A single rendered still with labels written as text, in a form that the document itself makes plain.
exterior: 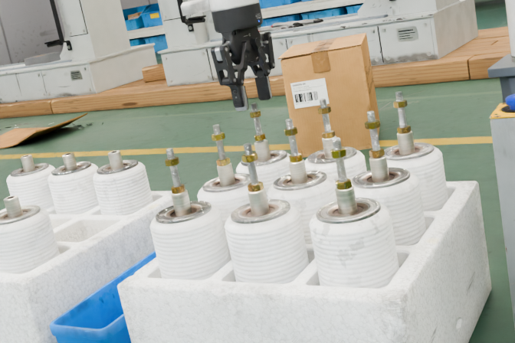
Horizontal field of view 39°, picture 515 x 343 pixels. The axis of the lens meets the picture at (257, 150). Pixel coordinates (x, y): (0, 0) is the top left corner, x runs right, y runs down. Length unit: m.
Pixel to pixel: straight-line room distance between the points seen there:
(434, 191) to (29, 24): 7.70
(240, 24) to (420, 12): 2.03
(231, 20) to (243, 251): 0.37
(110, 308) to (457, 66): 2.03
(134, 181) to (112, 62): 2.96
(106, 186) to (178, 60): 2.41
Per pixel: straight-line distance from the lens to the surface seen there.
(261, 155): 1.15
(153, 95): 3.73
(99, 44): 4.18
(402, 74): 3.00
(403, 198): 0.93
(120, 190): 1.29
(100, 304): 1.16
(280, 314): 0.86
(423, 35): 3.02
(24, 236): 1.14
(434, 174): 1.04
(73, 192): 1.38
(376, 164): 0.94
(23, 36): 8.48
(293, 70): 2.09
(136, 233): 1.26
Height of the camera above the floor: 0.53
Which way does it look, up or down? 13 degrees down
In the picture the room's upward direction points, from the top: 11 degrees counter-clockwise
